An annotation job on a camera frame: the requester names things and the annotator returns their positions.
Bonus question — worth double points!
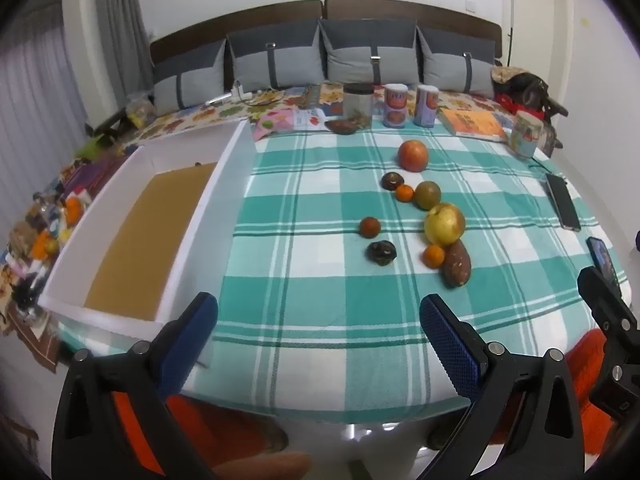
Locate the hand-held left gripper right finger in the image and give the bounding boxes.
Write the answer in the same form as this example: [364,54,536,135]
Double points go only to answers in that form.
[418,294,587,480]

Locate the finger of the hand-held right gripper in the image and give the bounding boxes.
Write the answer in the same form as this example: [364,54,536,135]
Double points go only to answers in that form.
[577,266,640,422]
[586,236,624,302]

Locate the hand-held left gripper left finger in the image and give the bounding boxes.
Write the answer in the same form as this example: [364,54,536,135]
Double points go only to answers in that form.
[51,291,219,480]

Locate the brown oblong fruit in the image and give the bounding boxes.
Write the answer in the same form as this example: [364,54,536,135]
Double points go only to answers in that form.
[441,240,471,288]

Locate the yellow pear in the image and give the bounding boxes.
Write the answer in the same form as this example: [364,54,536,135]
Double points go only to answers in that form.
[424,203,466,247]

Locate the white box with cardboard bottom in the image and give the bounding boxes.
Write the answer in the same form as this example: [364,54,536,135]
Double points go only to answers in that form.
[37,119,256,371]

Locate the green brown round fruit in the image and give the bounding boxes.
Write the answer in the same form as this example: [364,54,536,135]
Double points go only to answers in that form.
[413,181,442,210]

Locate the red apple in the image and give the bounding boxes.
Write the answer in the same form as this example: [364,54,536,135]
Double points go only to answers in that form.
[397,140,430,173]

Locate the black smartphone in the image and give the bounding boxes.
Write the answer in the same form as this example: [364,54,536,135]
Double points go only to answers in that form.
[545,172,582,232]

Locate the person's orange pants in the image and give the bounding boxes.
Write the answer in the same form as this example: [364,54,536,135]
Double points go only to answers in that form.
[107,327,640,476]

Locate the green white plaid cloth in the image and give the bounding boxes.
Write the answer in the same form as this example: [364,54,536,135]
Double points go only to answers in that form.
[57,120,628,423]

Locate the pile of assorted small items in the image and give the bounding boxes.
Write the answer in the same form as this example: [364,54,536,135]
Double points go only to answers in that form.
[0,125,131,361]

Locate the dark bag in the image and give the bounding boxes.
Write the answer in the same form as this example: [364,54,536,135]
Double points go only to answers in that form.
[492,66,571,156]

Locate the orange book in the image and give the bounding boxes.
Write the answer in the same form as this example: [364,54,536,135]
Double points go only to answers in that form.
[439,108,508,142]

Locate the pink snack packet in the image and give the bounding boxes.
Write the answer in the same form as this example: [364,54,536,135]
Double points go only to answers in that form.
[251,108,296,141]

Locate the clear plastic container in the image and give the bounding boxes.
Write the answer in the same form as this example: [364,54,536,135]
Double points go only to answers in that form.
[122,92,156,128]

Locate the printed food can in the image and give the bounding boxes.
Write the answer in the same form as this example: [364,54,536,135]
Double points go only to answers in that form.
[414,85,440,127]
[383,83,408,128]

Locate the white snack packet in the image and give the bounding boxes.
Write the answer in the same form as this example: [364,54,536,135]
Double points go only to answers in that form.
[294,108,331,132]

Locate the grey pillow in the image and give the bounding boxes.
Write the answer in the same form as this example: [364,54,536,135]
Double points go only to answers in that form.
[226,27,326,92]
[318,18,421,86]
[416,26,497,98]
[152,40,228,111]

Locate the clear jar with black lid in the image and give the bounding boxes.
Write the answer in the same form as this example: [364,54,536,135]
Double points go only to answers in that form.
[343,83,375,128]

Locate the white door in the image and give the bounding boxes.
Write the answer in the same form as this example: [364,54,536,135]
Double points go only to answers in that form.
[502,0,576,91]

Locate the grey curtain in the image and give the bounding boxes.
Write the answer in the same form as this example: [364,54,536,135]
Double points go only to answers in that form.
[0,0,151,261]

